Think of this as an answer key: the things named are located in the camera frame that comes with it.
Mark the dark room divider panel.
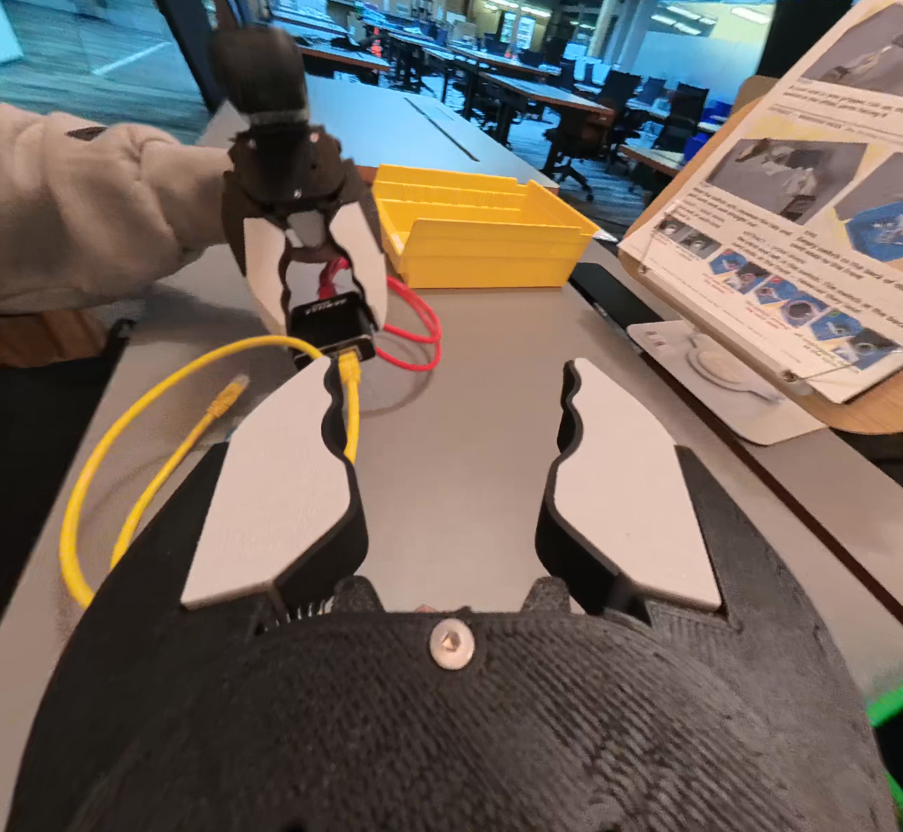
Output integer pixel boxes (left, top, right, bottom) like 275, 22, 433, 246
134, 0, 244, 115

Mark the black desk chair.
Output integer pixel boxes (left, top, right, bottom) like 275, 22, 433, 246
0, 320, 135, 607

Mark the yellow ethernet cable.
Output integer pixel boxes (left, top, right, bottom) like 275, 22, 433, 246
60, 334, 362, 609

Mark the printed instruction sheet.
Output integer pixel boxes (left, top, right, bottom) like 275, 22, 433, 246
619, 0, 903, 404

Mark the group of black office chairs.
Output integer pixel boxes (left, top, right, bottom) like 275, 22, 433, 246
480, 35, 713, 201

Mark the white table with wood edge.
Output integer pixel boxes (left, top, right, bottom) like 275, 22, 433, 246
201, 73, 562, 194

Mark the group of wooden office desks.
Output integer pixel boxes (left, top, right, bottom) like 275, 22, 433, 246
271, 0, 706, 177

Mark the person's left forearm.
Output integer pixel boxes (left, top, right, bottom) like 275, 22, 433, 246
0, 104, 237, 314

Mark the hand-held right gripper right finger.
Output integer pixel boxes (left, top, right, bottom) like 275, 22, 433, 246
534, 357, 723, 618

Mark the yellow plastic bin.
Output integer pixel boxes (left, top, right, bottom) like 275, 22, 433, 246
370, 164, 601, 290

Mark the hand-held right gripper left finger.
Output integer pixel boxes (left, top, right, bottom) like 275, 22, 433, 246
181, 354, 371, 610

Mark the red ethernet cable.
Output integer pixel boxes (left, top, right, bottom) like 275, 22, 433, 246
317, 257, 444, 373

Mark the black display screen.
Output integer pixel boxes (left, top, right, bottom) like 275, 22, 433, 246
757, 0, 855, 79

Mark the white stand base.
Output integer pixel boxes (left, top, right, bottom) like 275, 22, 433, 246
626, 319, 830, 447

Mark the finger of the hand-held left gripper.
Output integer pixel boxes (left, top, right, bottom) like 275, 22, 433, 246
328, 199, 389, 332
242, 214, 295, 337

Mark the black ethernet splitter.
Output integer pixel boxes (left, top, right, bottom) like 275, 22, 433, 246
285, 294, 378, 371

